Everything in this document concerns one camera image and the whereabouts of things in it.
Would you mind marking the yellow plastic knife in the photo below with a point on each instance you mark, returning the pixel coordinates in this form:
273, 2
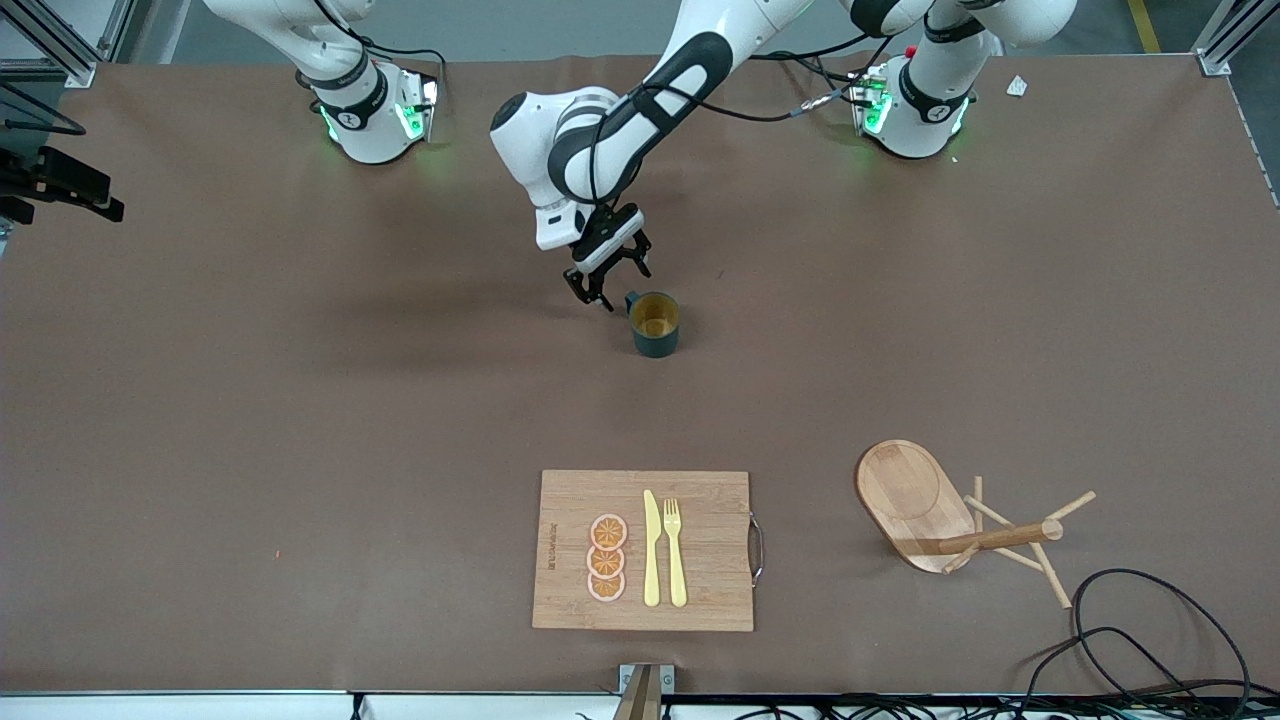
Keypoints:
652, 560

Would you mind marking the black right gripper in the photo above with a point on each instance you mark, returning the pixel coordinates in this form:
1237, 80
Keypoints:
52, 176

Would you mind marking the wooden cup rack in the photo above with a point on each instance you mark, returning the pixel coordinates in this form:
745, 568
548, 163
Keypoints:
905, 490

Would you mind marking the yellow plastic fork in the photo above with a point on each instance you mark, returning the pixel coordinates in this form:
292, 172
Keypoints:
676, 570

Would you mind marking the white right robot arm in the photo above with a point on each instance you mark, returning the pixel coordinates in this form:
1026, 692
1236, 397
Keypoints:
365, 130

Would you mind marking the dark green cup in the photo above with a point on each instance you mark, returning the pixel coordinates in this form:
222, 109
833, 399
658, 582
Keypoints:
655, 345

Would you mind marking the orange slice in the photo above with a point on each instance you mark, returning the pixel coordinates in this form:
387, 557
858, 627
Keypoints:
605, 562
606, 587
608, 532

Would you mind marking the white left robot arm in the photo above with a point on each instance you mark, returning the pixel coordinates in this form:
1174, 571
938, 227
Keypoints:
540, 150

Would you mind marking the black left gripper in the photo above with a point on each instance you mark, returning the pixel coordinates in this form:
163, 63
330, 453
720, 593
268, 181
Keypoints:
603, 243

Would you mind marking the small white paper scrap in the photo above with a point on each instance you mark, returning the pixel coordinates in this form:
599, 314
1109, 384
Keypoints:
1017, 86

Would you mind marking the wooden cutting board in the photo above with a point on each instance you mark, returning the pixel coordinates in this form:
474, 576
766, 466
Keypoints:
710, 550

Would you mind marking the aluminium frame profile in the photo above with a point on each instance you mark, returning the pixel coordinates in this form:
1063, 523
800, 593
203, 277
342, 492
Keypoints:
70, 68
1212, 62

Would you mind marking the metal table edge bracket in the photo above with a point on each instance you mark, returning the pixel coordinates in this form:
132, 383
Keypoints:
645, 690

